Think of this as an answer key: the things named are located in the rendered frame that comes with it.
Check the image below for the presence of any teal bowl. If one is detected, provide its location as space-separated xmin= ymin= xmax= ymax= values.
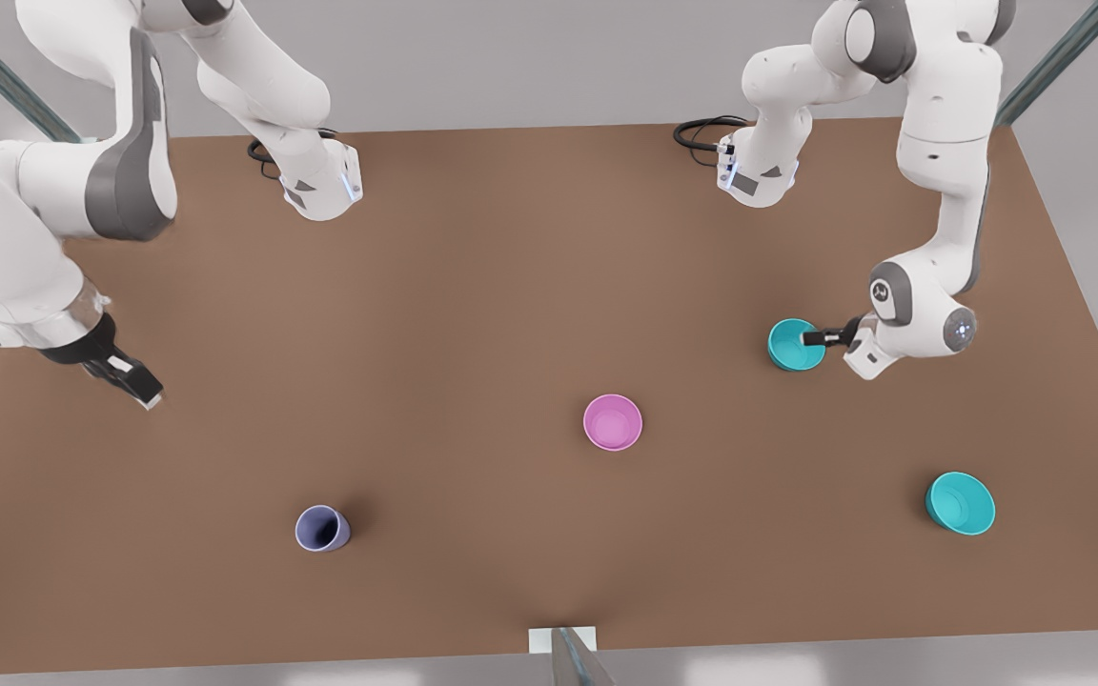
xmin=925 ymin=472 xmax=997 ymax=536
xmin=766 ymin=318 xmax=827 ymax=373

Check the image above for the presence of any pink bowl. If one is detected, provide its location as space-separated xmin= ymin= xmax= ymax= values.
xmin=583 ymin=393 xmax=644 ymax=453

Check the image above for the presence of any lavender cup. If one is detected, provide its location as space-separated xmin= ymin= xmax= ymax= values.
xmin=295 ymin=505 xmax=353 ymax=554

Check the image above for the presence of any black cable loop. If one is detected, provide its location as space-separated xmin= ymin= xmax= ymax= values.
xmin=247 ymin=128 xmax=340 ymax=182
xmin=673 ymin=115 xmax=752 ymax=169

